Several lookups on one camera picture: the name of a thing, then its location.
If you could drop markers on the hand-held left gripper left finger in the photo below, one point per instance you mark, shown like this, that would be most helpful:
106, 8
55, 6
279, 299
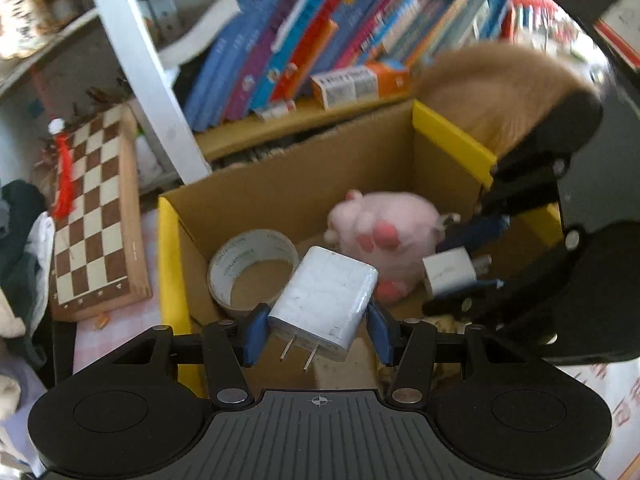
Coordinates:
256, 335

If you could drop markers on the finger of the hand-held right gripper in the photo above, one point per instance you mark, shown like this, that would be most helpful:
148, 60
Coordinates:
487, 285
480, 232

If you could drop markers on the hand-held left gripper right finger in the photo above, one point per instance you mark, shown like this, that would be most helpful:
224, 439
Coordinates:
381, 335

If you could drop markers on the small white wall charger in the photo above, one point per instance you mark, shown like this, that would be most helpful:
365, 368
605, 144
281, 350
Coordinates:
447, 272

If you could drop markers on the large white wall charger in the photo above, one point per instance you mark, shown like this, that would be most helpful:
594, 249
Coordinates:
325, 300

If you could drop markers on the cardboard box with yellow flaps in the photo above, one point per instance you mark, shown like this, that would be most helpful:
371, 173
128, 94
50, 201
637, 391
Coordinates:
300, 180

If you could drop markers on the pink plush toy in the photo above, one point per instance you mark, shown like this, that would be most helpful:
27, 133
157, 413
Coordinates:
395, 215

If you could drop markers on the roll of clear tape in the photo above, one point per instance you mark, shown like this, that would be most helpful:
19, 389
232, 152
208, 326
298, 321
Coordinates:
250, 246

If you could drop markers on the white sheet with red print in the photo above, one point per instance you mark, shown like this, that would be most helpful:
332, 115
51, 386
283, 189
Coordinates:
615, 400

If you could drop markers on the pink checked tablecloth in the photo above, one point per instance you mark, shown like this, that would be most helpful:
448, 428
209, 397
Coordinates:
127, 315

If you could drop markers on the brown furry plush toy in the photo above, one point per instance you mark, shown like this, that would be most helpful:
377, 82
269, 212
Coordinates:
500, 90

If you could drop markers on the orange cardboard packet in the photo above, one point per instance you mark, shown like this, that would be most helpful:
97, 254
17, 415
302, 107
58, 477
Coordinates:
385, 79

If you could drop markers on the wooden shelf board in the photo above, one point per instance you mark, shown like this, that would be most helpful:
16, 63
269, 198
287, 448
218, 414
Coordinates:
280, 127

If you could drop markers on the wooden chessboard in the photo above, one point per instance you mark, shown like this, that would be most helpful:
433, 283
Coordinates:
95, 200

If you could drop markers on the small red white packet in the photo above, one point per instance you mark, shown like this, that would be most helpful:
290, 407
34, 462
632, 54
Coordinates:
277, 110

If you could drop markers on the white cloth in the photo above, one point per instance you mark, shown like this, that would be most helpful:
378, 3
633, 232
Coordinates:
41, 245

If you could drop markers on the red tassel ornament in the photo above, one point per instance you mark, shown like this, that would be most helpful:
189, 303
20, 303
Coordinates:
64, 180

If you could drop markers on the beige plush toy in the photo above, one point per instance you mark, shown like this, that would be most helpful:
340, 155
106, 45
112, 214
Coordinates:
9, 390

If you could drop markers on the dark green cloth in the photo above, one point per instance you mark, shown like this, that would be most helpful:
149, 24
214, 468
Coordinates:
17, 240

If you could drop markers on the row of colourful books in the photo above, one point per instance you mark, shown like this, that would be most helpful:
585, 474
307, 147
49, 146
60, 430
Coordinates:
310, 35

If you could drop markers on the white shelf upright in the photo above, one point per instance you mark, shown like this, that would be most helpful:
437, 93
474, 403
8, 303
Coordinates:
150, 75

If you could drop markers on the blurred patterned sign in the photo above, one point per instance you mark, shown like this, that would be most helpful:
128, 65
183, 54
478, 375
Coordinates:
35, 15

